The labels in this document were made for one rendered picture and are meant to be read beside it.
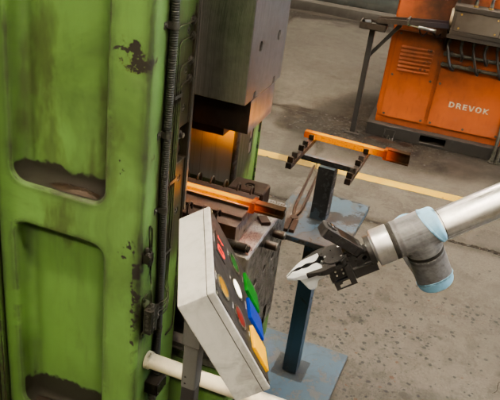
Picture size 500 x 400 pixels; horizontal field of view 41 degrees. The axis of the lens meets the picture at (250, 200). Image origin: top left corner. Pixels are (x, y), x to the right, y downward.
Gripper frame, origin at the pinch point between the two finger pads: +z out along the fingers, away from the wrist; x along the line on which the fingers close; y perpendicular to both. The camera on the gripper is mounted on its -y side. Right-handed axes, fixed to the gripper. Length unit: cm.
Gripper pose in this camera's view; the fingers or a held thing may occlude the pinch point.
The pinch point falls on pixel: (290, 273)
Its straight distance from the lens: 161.2
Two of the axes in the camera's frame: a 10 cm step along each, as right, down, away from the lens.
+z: -9.1, 3.9, 1.2
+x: -0.8, -4.8, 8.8
